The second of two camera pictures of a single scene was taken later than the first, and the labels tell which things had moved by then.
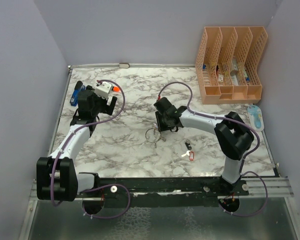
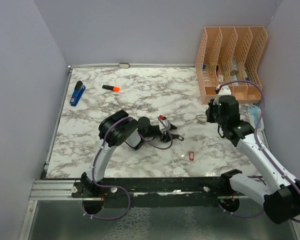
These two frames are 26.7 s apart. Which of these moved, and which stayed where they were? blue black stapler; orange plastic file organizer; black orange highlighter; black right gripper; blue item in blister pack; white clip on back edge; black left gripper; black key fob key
Moved: black right gripper; black key fob key; black left gripper
Stayed: black orange highlighter; blue black stapler; orange plastic file organizer; blue item in blister pack; white clip on back edge
